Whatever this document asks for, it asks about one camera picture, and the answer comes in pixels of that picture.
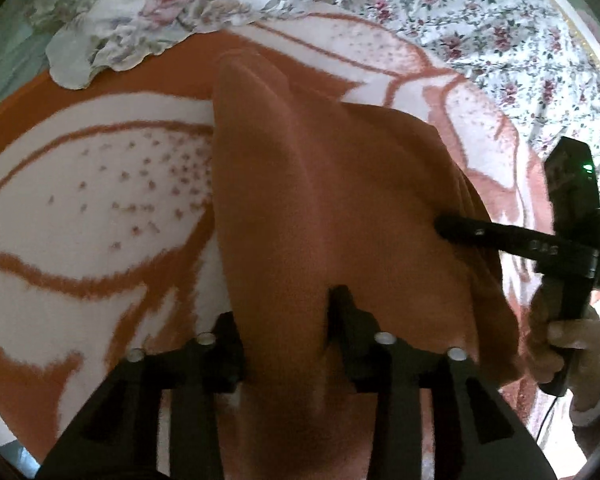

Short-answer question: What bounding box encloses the orange white floral blanket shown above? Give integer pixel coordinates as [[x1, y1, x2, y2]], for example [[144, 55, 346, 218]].
[[0, 6, 550, 459]]

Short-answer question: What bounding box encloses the white red floral bedsheet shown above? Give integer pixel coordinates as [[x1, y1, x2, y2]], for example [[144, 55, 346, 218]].
[[317, 0, 600, 187]]

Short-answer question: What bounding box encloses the rust orange fleece garment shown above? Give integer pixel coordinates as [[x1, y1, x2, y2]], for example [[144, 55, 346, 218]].
[[212, 52, 521, 479]]

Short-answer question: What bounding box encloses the person's right hand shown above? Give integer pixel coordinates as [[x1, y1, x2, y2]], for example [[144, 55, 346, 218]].
[[522, 281, 600, 412]]

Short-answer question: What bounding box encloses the teal floral quilt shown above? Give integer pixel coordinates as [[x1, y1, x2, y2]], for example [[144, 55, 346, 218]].
[[0, 11, 53, 103]]

